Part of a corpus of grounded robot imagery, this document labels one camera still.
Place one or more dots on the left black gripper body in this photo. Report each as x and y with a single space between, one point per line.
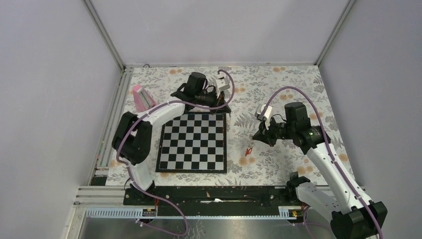
207 98

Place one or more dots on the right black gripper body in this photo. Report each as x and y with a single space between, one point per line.
278 130

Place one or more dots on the keyring with red fob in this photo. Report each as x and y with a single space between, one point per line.
249 147

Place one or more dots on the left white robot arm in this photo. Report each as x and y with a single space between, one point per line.
133 136

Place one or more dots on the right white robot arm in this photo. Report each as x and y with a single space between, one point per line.
351 213

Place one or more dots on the black white chessboard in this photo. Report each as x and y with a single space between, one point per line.
193 143

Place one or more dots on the pink metronome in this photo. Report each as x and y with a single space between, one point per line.
142 99

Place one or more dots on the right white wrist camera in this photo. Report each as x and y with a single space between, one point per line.
264 114

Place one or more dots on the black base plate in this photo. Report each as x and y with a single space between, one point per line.
215 201

